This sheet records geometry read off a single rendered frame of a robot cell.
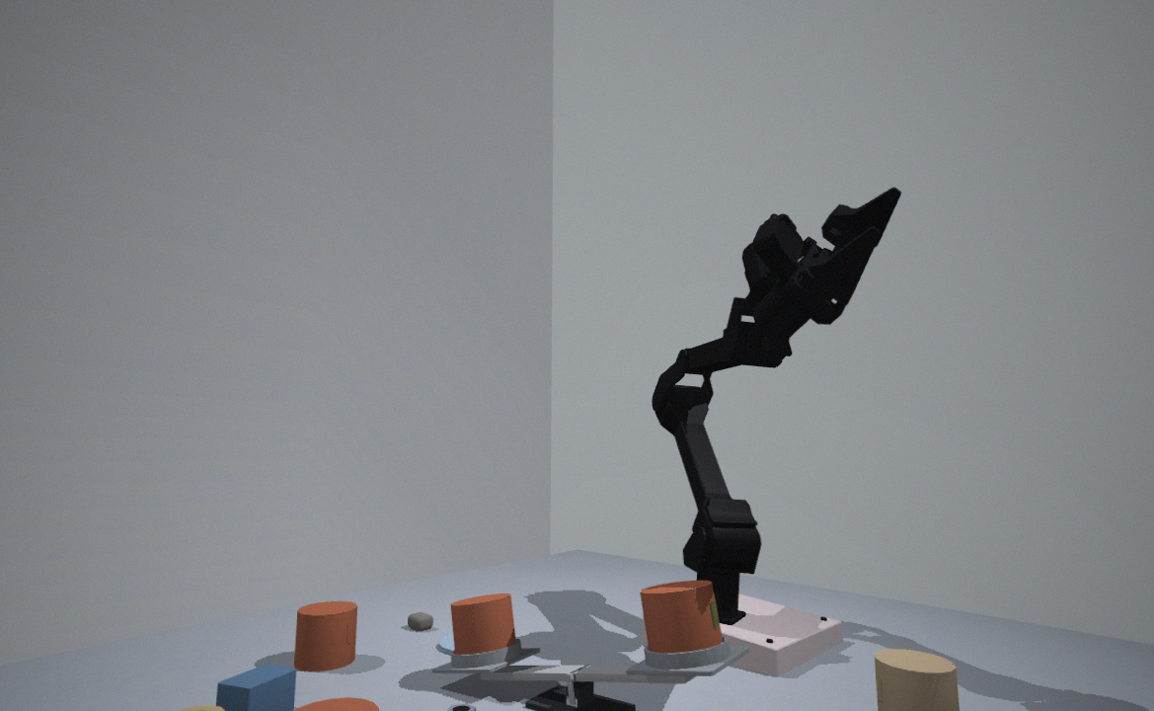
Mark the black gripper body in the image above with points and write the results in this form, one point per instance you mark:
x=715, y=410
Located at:
x=803, y=299

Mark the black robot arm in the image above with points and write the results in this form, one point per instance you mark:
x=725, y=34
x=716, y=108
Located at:
x=725, y=540

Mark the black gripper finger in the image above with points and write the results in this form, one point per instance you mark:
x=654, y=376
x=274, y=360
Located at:
x=839, y=274
x=876, y=212

